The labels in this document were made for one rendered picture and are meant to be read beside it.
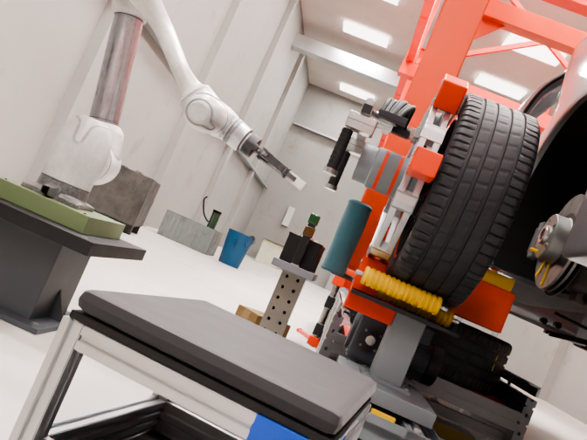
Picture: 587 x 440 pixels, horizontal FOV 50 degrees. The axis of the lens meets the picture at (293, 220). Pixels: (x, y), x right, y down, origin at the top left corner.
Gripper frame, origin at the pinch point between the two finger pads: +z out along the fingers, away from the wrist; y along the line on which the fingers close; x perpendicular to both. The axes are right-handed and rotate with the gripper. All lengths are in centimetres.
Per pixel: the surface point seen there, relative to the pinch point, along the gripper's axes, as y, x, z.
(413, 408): -18, 32, 68
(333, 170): -13.4, -8.0, 7.8
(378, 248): -9.5, 1.4, 33.1
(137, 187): 498, 64, -167
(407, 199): -23.2, -13.1, 29.5
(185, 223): 807, 81, -149
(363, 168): -0.8, -16.4, 14.6
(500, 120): -22, -48, 36
